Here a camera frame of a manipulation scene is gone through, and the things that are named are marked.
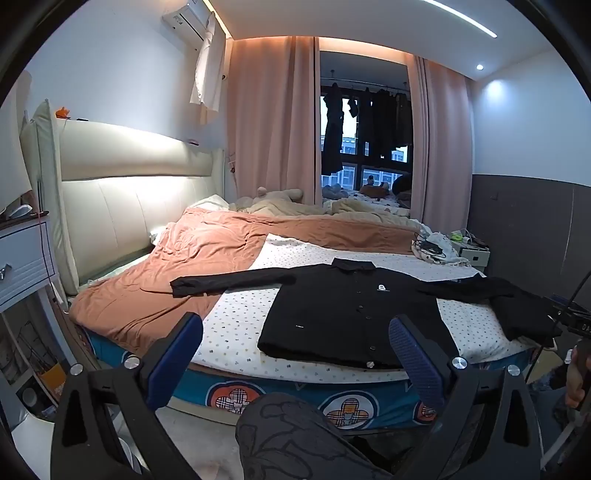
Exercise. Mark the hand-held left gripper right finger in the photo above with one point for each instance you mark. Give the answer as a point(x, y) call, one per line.
point(415, 364)

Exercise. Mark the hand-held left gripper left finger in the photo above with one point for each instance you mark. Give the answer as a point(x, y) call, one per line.
point(178, 355)

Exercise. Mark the black button shirt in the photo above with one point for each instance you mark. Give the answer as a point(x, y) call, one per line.
point(341, 314)

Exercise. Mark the row of dark hanging clothes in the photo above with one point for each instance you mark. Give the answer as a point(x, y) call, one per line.
point(383, 124)

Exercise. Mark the person's right hand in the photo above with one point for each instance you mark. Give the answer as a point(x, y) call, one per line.
point(578, 378)

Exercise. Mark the white dotted bed sheet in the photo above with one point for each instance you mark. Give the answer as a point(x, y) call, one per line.
point(240, 332)

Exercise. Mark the orange blanket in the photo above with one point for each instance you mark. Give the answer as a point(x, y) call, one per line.
point(138, 286)

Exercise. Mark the blue printed mattress cover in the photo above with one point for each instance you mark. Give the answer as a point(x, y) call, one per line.
point(286, 397)

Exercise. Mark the white patterned cloth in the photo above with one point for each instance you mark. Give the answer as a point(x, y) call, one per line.
point(455, 254)

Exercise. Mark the small white nightstand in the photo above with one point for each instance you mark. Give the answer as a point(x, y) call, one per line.
point(473, 256)

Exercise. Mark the person's grey patterned pants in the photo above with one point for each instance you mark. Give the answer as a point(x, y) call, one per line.
point(300, 438)

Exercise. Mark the cream leather bed headboard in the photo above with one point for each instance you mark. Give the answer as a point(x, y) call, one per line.
point(129, 203)

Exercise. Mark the beige fluffy blanket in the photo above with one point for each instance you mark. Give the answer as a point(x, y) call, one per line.
point(360, 210)

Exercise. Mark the dotted window seat cushion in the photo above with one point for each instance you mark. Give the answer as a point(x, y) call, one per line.
point(364, 201)

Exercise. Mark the dark round object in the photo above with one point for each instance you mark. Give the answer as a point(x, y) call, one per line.
point(402, 184)

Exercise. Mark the brown plush toy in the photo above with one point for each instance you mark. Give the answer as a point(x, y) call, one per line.
point(371, 189)

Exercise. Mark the beige plush toy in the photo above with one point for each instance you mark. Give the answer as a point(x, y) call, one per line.
point(281, 194)

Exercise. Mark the pink curtain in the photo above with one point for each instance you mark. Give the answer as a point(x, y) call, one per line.
point(438, 147)
point(272, 120)

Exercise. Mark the long black hanging coat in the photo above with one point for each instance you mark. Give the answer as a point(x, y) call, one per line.
point(333, 129)

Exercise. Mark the small orange toy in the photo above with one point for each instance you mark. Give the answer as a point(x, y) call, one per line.
point(63, 112)

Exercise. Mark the white hanging shirt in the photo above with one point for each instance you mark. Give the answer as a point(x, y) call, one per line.
point(210, 69)

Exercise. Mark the ceiling light strip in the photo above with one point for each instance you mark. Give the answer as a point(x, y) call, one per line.
point(461, 17)

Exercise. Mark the white air conditioner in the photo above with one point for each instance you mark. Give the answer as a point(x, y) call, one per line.
point(184, 21)

